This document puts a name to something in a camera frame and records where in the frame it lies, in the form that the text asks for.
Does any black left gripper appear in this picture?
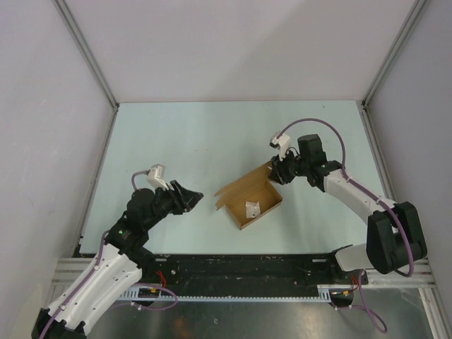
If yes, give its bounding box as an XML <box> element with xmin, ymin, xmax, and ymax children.
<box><xmin>144</xmin><ymin>179</ymin><xmax>203</xmax><ymax>230</ymax></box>

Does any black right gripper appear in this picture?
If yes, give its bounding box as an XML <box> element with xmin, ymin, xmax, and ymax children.
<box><xmin>268</xmin><ymin>148</ymin><xmax>310</xmax><ymax>185</ymax></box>

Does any small white plastic piece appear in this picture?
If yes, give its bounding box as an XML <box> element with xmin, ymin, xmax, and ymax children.
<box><xmin>245</xmin><ymin>201</ymin><xmax>261</xmax><ymax>218</ymax></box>

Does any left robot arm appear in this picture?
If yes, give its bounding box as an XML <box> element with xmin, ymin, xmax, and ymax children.
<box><xmin>31</xmin><ymin>180</ymin><xmax>203</xmax><ymax>338</ymax></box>

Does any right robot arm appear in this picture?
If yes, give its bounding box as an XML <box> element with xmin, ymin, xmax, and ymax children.
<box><xmin>268</xmin><ymin>133</ymin><xmax>427</xmax><ymax>283</ymax></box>

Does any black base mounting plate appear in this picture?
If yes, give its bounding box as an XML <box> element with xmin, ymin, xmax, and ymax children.
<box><xmin>142</xmin><ymin>253</ymin><xmax>368</xmax><ymax>299</ymax></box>

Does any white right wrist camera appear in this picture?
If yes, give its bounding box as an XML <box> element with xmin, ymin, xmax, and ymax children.
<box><xmin>269</xmin><ymin>131</ymin><xmax>291</xmax><ymax>161</ymax></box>

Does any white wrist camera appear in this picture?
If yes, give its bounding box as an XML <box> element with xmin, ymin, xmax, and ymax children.
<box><xmin>146</xmin><ymin>164</ymin><xmax>169</xmax><ymax>190</ymax></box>
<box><xmin>269</xmin><ymin>131</ymin><xmax>291</xmax><ymax>161</ymax></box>

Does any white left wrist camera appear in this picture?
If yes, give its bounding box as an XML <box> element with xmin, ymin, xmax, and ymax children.
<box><xmin>146</xmin><ymin>164</ymin><xmax>169</xmax><ymax>190</ymax></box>

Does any grey slotted cable duct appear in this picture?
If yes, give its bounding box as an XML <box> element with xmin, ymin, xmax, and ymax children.
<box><xmin>119</xmin><ymin>284</ymin><xmax>333</xmax><ymax>303</ymax></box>

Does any right aluminium corner post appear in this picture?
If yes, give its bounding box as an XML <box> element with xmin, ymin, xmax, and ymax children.
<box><xmin>361</xmin><ymin>0</ymin><xmax>430</xmax><ymax>108</ymax></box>

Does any aluminium corner post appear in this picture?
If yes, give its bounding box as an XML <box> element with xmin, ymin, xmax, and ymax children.
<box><xmin>361</xmin><ymin>0</ymin><xmax>430</xmax><ymax>108</ymax></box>
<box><xmin>52</xmin><ymin>0</ymin><xmax>119</xmax><ymax>109</ymax></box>

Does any left aluminium corner post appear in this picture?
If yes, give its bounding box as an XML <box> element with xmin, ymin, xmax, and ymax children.
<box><xmin>52</xmin><ymin>0</ymin><xmax>119</xmax><ymax>109</ymax></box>

